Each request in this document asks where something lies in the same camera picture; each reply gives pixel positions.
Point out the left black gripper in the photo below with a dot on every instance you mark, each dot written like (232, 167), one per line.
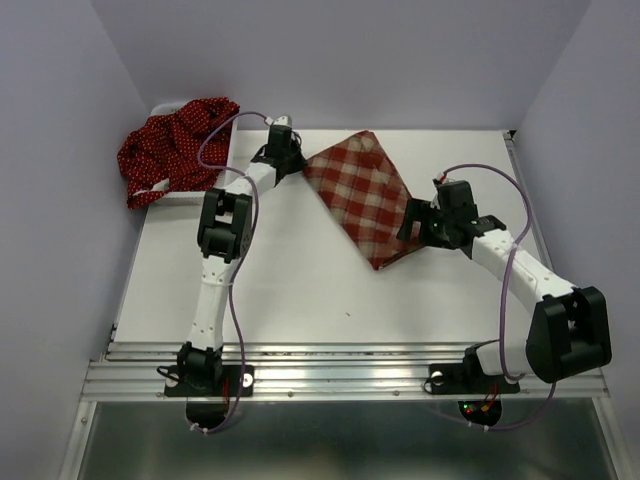
(300, 161)

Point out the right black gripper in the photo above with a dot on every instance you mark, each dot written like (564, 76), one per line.
(418, 210)

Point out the red plaid skirt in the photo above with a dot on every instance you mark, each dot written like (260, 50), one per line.
(365, 194)

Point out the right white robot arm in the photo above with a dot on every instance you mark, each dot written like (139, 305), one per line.
(567, 332)

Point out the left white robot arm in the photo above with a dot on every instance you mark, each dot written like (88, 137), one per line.
(224, 235)

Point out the white plastic basket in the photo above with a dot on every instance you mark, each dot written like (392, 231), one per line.
(174, 199)

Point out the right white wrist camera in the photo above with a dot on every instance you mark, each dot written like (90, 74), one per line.
(438, 184)

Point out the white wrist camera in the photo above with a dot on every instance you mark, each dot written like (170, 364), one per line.
(438, 184)
(284, 120)

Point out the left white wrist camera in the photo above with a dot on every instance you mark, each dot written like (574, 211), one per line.
(284, 120)

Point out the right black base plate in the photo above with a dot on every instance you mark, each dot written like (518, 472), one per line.
(458, 380)

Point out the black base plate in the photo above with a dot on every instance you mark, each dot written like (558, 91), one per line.
(458, 380)
(232, 380)

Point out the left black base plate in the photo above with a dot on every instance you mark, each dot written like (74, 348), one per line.
(232, 380)

